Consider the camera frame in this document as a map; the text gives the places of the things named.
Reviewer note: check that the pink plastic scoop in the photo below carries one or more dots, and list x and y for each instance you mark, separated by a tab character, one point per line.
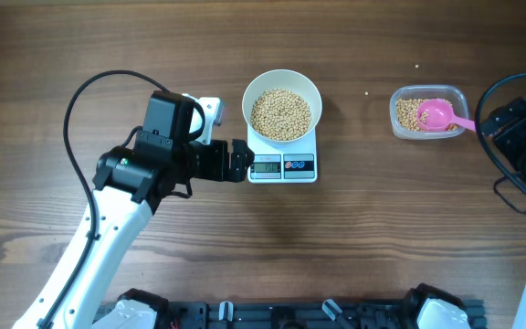
437	114

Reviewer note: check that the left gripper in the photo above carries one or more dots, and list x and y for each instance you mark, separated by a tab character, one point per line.
219	171

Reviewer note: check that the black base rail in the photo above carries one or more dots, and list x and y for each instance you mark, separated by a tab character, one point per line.
380	314

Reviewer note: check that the clear plastic container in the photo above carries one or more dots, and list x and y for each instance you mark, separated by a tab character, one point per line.
449	93

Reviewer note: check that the soybeans in white bowl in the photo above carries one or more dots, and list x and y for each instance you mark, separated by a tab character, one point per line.
280	115

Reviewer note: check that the white digital kitchen scale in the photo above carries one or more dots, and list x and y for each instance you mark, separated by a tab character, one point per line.
283	163

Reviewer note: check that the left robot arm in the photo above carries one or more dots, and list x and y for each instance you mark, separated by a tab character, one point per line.
173	146

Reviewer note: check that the white bowl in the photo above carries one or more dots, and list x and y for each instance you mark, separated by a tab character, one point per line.
283	79

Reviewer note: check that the pile of soybeans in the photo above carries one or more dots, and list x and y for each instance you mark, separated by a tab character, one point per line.
406	111

